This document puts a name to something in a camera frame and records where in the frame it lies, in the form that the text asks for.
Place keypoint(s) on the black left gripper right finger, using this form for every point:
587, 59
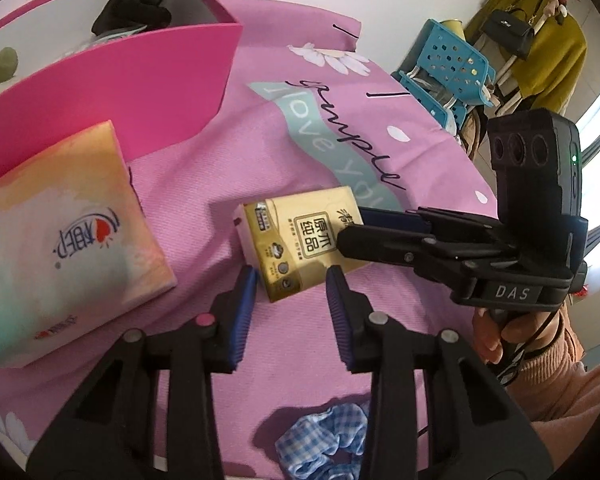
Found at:
436, 411

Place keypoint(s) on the yellow garment on rack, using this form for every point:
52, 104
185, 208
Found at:
552, 69

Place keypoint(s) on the black soft fabric item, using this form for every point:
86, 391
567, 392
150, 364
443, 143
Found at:
125, 14

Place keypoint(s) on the pink printed tablecloth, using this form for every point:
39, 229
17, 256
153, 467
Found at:
286, 126

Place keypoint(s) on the gold tissue packet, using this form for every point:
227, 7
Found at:
292, 240

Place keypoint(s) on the black handbag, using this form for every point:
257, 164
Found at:
513, 34

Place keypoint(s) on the blue plastic basket shelf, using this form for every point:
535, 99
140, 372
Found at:
446, 75

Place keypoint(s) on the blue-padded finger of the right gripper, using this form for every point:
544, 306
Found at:
395, 220

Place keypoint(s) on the blue gingham scrunchie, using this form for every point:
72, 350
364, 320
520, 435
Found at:
326, 445

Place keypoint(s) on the pink sleeved right forearm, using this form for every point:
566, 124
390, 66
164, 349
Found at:
560, 397

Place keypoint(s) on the pink storage box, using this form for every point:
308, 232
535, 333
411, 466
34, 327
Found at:
158, 88

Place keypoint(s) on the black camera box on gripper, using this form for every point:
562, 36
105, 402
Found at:
536, 158

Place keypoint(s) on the right hand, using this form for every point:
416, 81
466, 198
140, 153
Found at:
537, 328

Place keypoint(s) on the green and white plush toy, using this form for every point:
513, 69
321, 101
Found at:
8, 66

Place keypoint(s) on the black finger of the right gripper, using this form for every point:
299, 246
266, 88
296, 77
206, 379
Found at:
382, 245

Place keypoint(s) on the pastel tissue pack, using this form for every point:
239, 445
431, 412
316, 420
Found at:
75, 248

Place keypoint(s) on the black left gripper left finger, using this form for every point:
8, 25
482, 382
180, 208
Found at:
146, 410

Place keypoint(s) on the white coat rack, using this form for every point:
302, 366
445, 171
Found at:
543, 11

